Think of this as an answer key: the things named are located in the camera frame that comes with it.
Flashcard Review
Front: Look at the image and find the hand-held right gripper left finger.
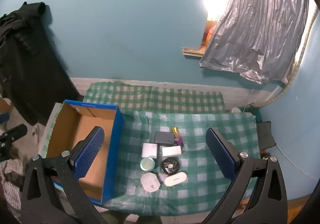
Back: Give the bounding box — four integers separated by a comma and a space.
20, 126, 105, 224

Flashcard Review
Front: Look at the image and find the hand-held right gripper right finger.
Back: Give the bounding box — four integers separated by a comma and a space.
201, 127, 288, 224

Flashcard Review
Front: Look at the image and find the blue cardboard box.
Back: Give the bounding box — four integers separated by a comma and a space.
46, 100, 124, 205

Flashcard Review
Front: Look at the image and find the white rectangular plug adapter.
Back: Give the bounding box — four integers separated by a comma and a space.
161, 146, 182, 157

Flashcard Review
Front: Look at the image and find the white oval case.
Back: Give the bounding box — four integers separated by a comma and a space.
164, 172, 188, 187

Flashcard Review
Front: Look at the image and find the black round gadget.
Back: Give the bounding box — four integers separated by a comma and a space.
161, 157, 180, 174

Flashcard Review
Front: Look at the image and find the gold and pink lighter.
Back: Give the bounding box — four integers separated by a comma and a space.
171, 126, 184, 146

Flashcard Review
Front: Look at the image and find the teal round tin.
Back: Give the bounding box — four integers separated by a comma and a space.
140, 157, 155, 171

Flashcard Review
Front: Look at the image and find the white square charger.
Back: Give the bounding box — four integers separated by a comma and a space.
141, 142, 158, 159

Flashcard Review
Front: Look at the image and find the dark grey charger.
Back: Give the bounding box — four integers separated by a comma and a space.
154, 131, 176, 146

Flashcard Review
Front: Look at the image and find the white octagonal box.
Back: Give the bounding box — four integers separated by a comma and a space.
140, 172, 161, 192

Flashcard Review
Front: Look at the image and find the green checkered plastic tablecloth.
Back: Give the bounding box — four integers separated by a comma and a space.
40, 103, 259, 216

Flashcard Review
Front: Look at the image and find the striped cloth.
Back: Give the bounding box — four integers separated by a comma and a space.
0, 159, 25, 214

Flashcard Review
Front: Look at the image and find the black hanging clothing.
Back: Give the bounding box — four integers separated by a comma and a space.
0, 2, 84, 127

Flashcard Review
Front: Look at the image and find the small-check green cloth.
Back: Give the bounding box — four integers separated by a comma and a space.
82, 82, 225, 114

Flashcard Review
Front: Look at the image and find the wooden window sill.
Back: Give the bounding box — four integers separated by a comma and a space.
182, 47, 207, 58

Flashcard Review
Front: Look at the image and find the silver crinkled curtain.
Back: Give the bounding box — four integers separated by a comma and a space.
199, 0, 310, 85

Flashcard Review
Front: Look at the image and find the white cable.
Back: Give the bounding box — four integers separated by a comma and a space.
275, 145, 318, 179

